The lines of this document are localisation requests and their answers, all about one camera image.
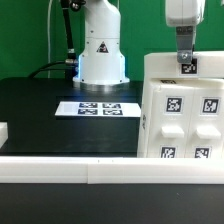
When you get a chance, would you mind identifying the white cable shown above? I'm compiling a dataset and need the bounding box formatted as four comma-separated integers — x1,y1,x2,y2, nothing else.
47,0,54,80

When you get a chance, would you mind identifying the white marker sheet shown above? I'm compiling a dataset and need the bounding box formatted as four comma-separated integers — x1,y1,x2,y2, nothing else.
55,101,141,118

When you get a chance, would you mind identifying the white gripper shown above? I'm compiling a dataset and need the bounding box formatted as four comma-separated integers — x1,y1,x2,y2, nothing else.
165,0,205,64

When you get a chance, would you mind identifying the white cabinet body box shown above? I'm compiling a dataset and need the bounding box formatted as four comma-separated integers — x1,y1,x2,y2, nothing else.
137,78,224,159

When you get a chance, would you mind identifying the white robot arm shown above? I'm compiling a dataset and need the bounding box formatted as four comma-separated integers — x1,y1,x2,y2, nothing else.
73,0,205,91

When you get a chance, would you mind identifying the white U-shaped fence frame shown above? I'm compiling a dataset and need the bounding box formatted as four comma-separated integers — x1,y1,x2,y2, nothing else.
0,156,224,184

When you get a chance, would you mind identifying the white cabinet top block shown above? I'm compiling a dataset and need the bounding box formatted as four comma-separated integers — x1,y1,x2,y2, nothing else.
144,51,224,78

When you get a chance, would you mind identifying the white cabinet door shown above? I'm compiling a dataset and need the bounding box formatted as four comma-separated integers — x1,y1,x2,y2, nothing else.
185,88,224,159
147,86,193,158

